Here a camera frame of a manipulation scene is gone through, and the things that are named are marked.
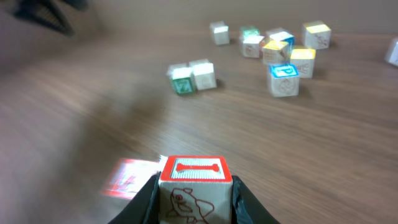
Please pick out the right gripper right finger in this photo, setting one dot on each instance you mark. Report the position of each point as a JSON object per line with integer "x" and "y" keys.
{"x": 246, "y": 208}

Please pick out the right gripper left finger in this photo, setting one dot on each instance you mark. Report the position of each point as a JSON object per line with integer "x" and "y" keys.
{"x": 144, "y": 208}

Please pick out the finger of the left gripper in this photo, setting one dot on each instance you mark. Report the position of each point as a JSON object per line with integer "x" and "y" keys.
{"x": 44, "y": 13}

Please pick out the red letter A block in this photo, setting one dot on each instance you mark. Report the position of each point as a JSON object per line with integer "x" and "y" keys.
{"x": 130, "y": 175}

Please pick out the red letter I block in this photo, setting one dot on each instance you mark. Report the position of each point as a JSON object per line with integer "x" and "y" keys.
{"x": 195, "y": 190}

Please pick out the white block green side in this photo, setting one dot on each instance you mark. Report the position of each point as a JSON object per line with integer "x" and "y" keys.
{"x": 181, "y": 79}

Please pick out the blue letter P block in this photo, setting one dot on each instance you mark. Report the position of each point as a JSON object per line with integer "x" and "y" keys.
{"x": 283, "y": 80}

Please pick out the white plain wooden block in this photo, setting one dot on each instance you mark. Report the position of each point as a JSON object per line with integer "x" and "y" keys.
{"x": 204, "y": 74}

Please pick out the yellow block middle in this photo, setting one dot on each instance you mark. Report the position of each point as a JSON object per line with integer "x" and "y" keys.
{"x": 275, "y": 53}

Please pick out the yellow block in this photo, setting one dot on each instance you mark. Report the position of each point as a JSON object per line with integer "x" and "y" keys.
{"x": 304, "y": 60}
{"x": 275, "y": 53}
{"x": 316, "y": 35}

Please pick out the yellow block lower right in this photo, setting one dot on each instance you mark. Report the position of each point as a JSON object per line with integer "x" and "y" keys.
{"x": 304, "y": 60}

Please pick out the white block brown drawing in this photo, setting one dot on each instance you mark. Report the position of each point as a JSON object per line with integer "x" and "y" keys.
{"x": 251, "y": 46}

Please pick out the white block red side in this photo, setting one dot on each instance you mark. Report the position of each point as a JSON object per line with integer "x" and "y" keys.
{"x": 219, "y": 33}

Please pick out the white block blue side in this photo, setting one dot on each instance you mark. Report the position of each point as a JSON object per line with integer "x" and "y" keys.
{"x": 282, "y": 35}

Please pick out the green N block top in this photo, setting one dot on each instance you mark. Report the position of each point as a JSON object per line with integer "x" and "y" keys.
{"x": 246, "y": 31}

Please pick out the yellow block top right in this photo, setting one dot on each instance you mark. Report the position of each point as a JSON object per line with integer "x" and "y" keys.
{"x": 316, "y": 35}

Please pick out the white block far right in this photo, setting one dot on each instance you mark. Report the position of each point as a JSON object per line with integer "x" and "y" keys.
{"x": 391, "y": 55}

